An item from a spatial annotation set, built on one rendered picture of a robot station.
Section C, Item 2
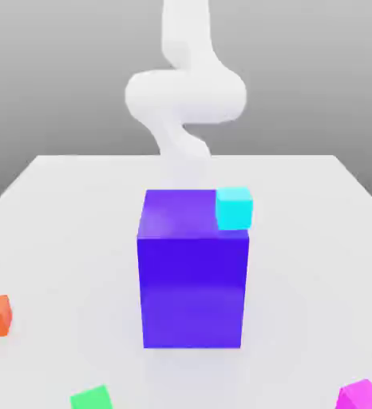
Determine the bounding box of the small magenta cube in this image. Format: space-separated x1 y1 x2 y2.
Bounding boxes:
334 379 372 409

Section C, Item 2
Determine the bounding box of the small cyan cube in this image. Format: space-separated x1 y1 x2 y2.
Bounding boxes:
215 186 254 231

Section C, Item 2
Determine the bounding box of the small green cube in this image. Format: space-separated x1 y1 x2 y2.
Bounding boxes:
69 384 114 409

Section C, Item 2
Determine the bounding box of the large purple box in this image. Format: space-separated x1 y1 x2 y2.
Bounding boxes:
137 189 250 350

